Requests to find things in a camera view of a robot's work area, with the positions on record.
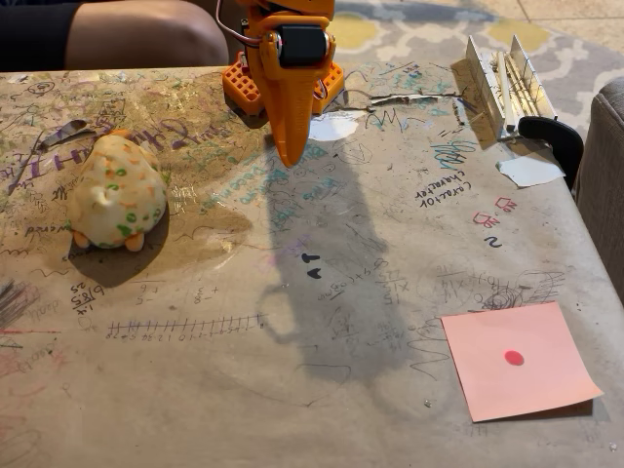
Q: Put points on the white spotted plush toy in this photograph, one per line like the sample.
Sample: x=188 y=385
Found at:
x=119 y=195

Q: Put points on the orange SO-100 robot arm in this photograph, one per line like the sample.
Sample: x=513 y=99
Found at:
x=240 y=84

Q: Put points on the small red oval object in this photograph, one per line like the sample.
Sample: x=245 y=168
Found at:
x=514 y=358

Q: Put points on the grey yellow patterned rug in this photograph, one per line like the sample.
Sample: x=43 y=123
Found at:
x=439 y=29

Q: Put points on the pale wooden stick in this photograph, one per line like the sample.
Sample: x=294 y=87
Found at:
x=505 y=92

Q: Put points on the white torn paper scrap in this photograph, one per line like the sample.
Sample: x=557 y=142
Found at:
x=531 y=171

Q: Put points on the black curved plastic piece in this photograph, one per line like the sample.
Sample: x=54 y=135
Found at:
x=556 y=139

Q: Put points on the dark blue shorts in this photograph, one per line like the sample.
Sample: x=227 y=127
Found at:
x=31 y=34

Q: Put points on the scribbled brown paper table cover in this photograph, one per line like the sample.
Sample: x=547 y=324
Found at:
x=292 y=390

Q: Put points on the grey upholstered sofa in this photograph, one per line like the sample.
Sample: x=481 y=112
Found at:
x=604 y=185

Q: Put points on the pink sticky note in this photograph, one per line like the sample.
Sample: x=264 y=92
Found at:
x=517 y=385

